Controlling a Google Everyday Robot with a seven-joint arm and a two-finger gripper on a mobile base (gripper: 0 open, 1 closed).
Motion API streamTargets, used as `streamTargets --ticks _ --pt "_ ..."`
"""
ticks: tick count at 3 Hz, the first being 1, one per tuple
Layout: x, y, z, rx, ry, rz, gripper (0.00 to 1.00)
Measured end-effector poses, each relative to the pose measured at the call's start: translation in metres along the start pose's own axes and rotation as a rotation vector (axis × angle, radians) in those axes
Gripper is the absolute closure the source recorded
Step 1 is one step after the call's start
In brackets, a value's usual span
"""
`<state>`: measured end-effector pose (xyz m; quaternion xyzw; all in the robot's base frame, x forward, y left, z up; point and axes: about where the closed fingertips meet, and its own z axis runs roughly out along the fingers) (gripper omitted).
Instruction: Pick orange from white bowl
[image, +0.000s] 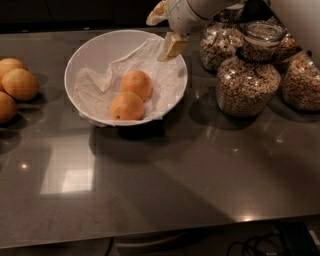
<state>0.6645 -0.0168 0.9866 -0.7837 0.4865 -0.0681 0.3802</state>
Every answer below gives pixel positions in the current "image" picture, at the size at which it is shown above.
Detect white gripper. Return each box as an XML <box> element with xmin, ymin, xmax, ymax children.
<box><xmin>146</xmin><ymin>0</ymin><xmax>214</xmax><ymax>62</ymax></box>

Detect white paper liner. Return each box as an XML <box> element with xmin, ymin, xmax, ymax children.
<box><xmin>73</xmin><ymin>34</ymin><xmax>187</xmax><ymax>126</ymax></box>

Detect orange on table top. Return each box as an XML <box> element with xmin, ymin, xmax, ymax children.
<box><xmin>0</xmin><ymin>58</ymin><xmax>27</xmax><ymax>91</ymax></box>

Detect black cables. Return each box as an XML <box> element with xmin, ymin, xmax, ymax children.
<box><xmin>226</xmin><ymin>233</ymin><xmax>284</xmax><ymax>256</ymax></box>

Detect orange on table bottom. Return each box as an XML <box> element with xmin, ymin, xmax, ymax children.
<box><xmin>0</xmin><ymin>92</ymin><xmax>17</xmax><ymax>123</ymax></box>

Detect large front cereal jar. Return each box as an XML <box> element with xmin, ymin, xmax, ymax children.
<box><xmin>216</xmin><ymin>21</ymin><xmax>286</xmax><ymax>118</ymax></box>

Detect far right cereal jar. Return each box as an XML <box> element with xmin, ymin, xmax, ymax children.
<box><xmin>282</xmin><ymin>52</ymin><xmax>320</xmax><ymax>112</ymax></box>

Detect orange at bowl front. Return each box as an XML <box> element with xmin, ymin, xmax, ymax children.
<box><xmin>109</xmin><ymin>92</ymin><xmax>144</xmax><ymax>121</ymax></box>

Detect orange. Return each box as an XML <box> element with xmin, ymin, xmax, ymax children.
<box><xmin>0</xmin><ymin>92</ymin><xmax>17</xmax><ymax>123</ymax></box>
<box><xmin>109</xmin><ymin>92</ymin><xmax>144</xmax><ymax>121</ymax></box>
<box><xmin>0</xmin><ymin>58</ymin><xmax>27</xmax><ymax>91</ymax></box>
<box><xmin>120</xmin><ymin>70</ymin><xmax>153</xmax><ymax>101</ymax></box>
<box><xmin>2</xmin><ymin>68</ymin><xmax>40</xmax><ymax>101</ymax></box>

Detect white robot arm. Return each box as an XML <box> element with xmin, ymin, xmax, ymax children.
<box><xmin>146</xmin><ymin>0</ymin><xmax>320</xmax><ymax>66</ymax></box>

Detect left rear cereal jar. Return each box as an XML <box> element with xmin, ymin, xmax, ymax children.
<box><xmin>199</xmin><ymin>2</ymin><xmax>245</xmax><ymax>72</ymax></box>

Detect right rear cereal jar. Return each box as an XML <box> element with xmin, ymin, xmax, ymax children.
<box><xmin>267</xmin><ymin>16</ymin><xmax>302</xmax><ymax>63</ymax></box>

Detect white round bowl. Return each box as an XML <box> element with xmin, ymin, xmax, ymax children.
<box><xmin>64</xmin><ymin>30</ymin><xmax>188</xmax><ymax>127</ymax></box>

